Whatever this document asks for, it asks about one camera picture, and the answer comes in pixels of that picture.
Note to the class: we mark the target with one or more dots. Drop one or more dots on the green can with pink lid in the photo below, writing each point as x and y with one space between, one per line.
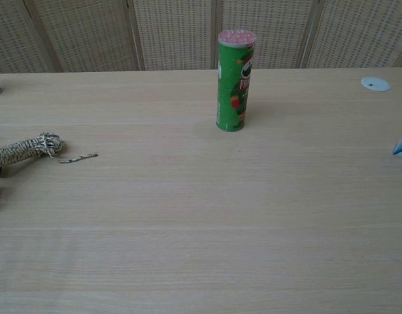
231 98

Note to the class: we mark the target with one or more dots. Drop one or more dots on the woven folding screen panel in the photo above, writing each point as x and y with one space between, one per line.
272 29
11 36
174 32
361 32
89 32

